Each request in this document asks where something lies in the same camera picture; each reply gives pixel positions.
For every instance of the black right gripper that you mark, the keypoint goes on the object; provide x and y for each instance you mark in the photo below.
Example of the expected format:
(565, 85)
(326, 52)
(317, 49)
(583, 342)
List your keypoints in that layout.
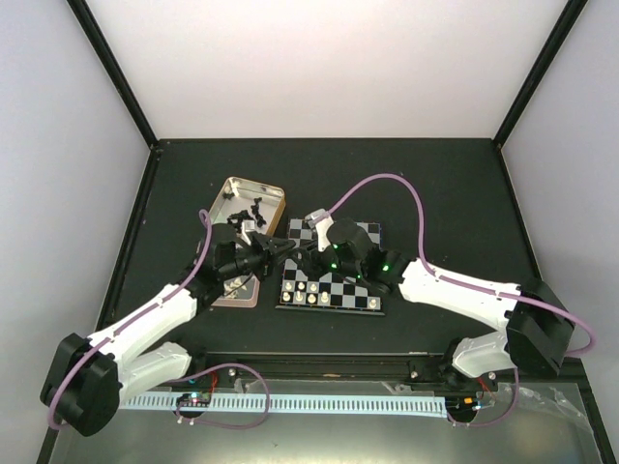
(309, 266)

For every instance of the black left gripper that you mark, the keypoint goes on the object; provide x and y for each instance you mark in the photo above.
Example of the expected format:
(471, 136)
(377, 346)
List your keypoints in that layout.
(266, 243)

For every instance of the black and grey chessboard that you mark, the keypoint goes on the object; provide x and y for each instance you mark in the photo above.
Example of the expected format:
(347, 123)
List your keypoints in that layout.
(345, 295)

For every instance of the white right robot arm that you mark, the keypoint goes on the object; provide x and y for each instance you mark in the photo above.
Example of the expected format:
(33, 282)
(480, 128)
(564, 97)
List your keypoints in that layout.
(529, 330)

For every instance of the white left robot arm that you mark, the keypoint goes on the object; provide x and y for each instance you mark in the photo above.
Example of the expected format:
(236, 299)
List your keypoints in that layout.
(90, 376)

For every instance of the pile of black chess pieces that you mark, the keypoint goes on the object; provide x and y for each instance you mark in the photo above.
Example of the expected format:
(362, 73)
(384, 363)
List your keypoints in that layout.
(236, 219)

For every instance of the pile of white chess pieces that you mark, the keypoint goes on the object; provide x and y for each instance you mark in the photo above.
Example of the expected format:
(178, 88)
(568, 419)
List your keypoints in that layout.
(234, 286)

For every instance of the left controller circuit board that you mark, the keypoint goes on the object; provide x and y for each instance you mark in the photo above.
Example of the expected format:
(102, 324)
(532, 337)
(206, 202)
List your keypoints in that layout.
(193, 399)

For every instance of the controller circuit board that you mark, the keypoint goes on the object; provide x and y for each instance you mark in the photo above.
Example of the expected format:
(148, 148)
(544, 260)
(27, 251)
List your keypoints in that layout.
(466, 404)
(193, 399)

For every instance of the right controller circuit board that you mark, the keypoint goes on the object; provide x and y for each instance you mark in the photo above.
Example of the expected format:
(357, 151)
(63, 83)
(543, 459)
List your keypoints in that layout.
(466, 404)

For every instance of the gold metal tin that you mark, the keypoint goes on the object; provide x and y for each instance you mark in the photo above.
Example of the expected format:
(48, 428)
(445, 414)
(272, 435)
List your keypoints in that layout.
(242, 200)

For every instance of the pink metal tin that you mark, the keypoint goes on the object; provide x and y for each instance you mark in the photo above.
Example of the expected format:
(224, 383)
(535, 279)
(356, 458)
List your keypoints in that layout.
(245, 299)

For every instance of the black mounting rail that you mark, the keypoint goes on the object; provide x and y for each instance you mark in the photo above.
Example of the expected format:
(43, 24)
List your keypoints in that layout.
(425, 369)

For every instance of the light blue slotted cable duct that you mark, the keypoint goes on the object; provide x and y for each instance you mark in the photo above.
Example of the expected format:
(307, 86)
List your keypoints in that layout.
(321, 404)

